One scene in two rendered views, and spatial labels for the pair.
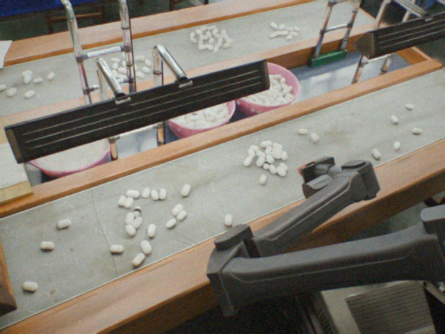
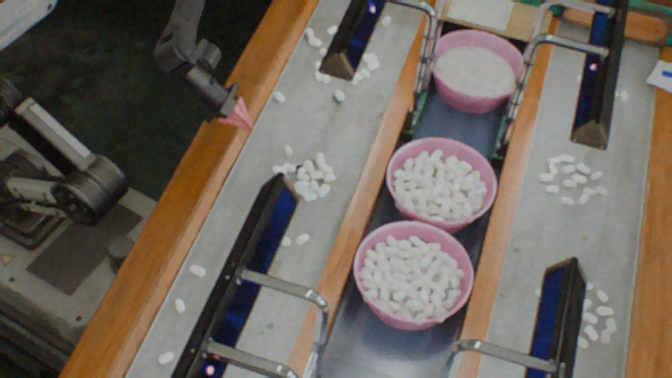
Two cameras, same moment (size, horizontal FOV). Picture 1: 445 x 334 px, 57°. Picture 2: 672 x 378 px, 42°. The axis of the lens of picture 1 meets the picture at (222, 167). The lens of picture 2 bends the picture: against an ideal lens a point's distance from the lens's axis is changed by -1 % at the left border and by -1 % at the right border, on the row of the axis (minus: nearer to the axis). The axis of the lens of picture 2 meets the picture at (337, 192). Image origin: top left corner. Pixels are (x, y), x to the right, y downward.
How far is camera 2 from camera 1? 230 cm
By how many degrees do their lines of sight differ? 74
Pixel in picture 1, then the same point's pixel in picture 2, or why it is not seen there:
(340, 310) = (141, 204)
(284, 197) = (253, 151)
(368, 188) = (162, 44)
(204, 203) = (314, 100)
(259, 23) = not seen: outside the picture
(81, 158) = (451, 68)
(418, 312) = (60, 256)
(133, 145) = (451, 132)
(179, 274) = (271, 37)
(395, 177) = (156, 241)
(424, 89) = not seen: outside the picture
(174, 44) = (596, 263)
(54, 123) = not seen: outside the picture
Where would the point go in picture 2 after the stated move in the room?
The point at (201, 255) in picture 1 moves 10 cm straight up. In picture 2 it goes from (269, 56) to (270, 27)
